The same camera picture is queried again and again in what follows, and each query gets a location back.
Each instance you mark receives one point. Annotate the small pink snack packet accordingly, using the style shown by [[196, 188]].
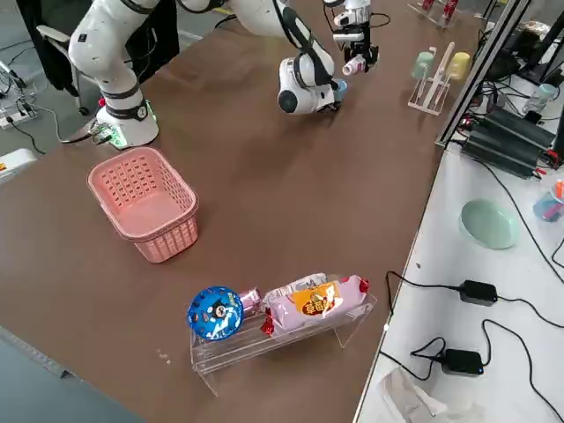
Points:
[[250, 302]]

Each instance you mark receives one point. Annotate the yellow cup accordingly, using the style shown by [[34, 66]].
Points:
[[458, 66]]

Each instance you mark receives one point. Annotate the white control box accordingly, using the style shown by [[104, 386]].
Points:
[[15, 165]]

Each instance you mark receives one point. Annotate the long pink snack packet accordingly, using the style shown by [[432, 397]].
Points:
[[317, 304]]

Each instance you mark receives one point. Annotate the black power adapter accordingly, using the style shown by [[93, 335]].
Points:
[[479, 293], [462, 362]]

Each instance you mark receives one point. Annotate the white power strip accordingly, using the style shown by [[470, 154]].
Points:
[[17, 116]]

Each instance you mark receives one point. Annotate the mint green cup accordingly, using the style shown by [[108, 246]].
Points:
[[423, 65]]

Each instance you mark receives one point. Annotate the person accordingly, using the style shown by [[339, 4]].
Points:
[[163, 35]]

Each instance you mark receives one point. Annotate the blue ceramic cup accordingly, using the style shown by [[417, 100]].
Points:
[[341, 90]]

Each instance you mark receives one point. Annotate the blue snack can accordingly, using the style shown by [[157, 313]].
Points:
[[215, 313]]

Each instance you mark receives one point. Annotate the red cola bottle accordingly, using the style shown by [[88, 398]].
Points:
[[428, 3], [450, 6]]

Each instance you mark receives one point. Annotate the green bowl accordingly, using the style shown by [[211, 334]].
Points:
[[489, 224]]

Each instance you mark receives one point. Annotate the black jacket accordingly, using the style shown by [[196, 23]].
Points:
[[44, 61]]

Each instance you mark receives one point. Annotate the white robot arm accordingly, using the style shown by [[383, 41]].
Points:
[[110, 66], [357, 6]]

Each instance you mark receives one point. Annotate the clear jar with blue lid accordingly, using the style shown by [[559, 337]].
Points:
[[539, 99]]

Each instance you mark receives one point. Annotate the black power supply unit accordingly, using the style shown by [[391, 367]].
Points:
[[498, 156], [515, 128]]

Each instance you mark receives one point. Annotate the blue pen holder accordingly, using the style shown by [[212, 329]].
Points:
[[548, 205]]

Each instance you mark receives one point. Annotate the aluminium frame post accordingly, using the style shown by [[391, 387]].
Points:
[[480, 75]]

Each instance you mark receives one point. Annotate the pink plastic basket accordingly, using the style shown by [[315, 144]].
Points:
[[145, 207]]

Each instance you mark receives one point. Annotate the clear acrylic snack stand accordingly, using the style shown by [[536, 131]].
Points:
[[264, 352]]

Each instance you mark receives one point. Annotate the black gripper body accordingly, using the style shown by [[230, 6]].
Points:
[[328, 108], [363, 48]]

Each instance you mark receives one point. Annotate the crumpled clear plastic bag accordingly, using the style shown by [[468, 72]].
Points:
[[418, 396]]

